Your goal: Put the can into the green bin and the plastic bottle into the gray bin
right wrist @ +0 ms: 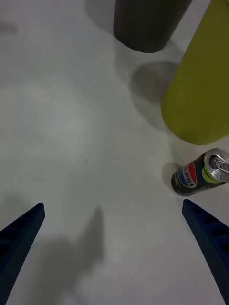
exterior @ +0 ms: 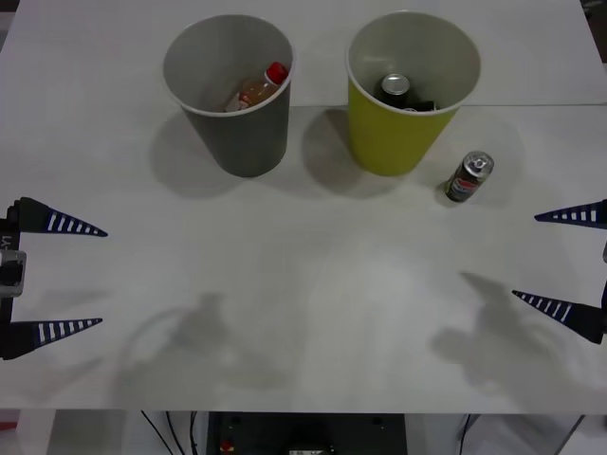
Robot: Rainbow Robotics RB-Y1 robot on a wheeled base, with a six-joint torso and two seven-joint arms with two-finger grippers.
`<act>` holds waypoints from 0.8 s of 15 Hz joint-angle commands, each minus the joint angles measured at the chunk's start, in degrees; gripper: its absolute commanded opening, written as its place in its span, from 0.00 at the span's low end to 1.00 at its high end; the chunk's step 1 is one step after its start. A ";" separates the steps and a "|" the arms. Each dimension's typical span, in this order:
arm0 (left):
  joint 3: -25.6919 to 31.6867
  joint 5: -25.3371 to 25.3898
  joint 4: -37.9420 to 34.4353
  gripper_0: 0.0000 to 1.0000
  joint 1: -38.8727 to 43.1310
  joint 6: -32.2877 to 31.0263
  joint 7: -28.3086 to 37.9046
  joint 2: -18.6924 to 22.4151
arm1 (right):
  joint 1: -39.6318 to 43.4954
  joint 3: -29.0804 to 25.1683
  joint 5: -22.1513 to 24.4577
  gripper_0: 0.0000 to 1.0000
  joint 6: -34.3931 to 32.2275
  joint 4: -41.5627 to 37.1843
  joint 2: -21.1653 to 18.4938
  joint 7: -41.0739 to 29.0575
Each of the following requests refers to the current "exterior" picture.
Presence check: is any grey plastic bin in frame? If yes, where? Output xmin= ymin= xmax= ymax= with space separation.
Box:
xmin=162 ymin=13 xmax=295 ymax=179

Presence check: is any black robot torso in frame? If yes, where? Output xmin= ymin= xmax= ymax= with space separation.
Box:
xmin=207 ymin=411 xmax=407 ymax=455

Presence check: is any black can with silver top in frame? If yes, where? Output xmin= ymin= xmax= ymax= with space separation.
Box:
xmin=378 ymin=73 xmax=413 ymax=110

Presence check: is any dark can with blue-red label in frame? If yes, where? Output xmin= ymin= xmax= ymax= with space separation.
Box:
xmin=443 ymin=150 xmax=495 ymax=205

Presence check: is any red-capped plastic bottle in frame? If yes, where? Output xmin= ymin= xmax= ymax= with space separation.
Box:
xmin=222 ymin=61 xmax=290 ymax=114

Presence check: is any yellow-green plastic bin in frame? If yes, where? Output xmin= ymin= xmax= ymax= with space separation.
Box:
xmin=344 ymin=11 xmax=483 ymax=178

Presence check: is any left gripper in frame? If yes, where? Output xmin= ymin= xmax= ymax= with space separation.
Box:
xmin=0 ymin=196 xmax=109 ymax=361

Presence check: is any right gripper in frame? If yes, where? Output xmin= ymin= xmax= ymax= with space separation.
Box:
xmin=511 ymin=198 xmax=607 ymax=345

